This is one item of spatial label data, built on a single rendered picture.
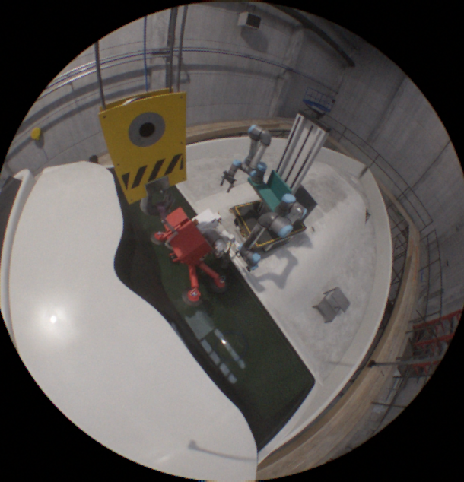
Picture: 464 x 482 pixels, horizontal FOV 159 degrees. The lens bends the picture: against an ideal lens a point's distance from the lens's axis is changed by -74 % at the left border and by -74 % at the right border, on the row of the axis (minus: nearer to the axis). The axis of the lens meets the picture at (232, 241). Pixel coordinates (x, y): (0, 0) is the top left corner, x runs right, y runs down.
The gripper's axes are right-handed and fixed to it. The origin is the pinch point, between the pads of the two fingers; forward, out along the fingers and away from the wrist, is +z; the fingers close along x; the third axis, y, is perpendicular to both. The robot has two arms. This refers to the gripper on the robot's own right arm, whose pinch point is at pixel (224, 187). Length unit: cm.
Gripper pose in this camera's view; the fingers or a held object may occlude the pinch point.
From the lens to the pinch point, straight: 174.4
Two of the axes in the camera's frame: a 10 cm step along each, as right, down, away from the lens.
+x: -5.5, -7.1, 4.5
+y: 7.3, -1.4, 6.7
